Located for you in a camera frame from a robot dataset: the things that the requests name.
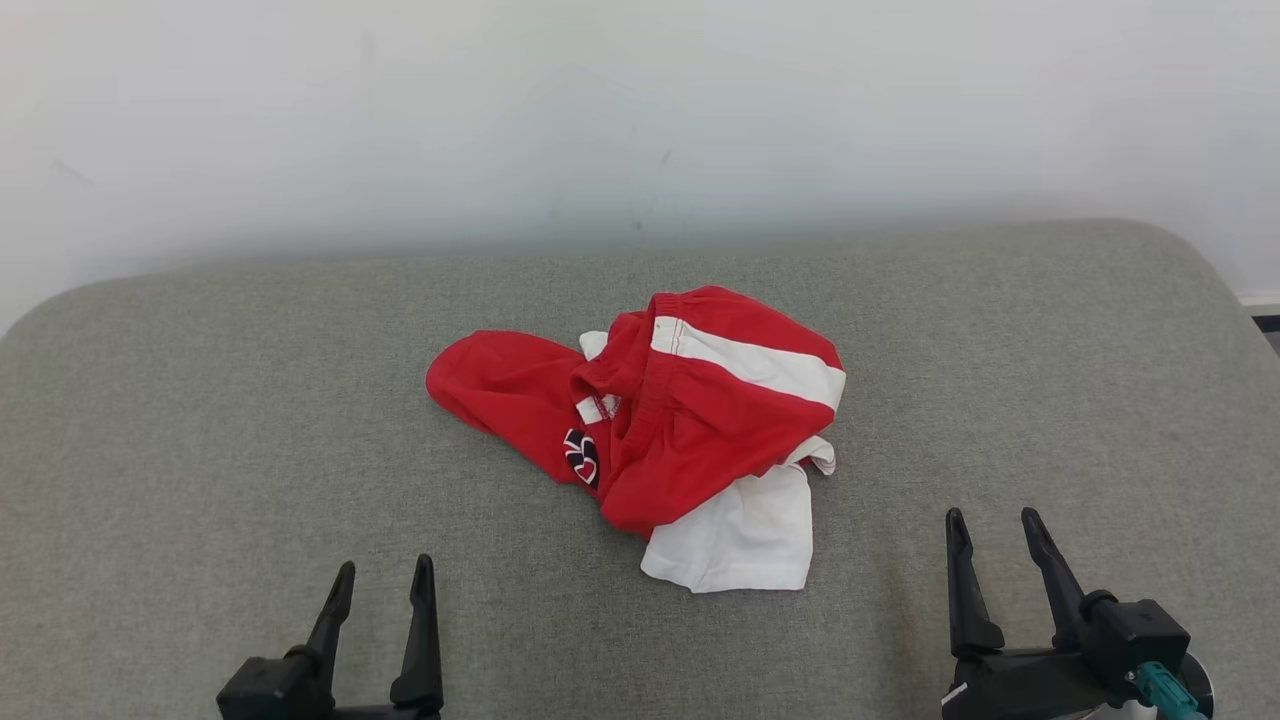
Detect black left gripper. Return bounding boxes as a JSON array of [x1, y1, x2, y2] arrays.
[[300, 554, 445, 720]]

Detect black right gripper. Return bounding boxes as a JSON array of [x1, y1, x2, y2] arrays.
[[940, 507, 1153, 720]]

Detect red T-shirt with white sleeves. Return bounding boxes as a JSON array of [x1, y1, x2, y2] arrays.
[[425, 330, 837, 594]]

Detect red shorts with white stripe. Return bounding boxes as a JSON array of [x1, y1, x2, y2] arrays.
[[570, 285, 847, 537]]

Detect grey fabric sofa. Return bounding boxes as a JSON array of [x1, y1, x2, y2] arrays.
[[0, 219, 1280, 720]]

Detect teal cable connector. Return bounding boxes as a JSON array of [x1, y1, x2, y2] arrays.
[[1133, 660, 1209, 720]]

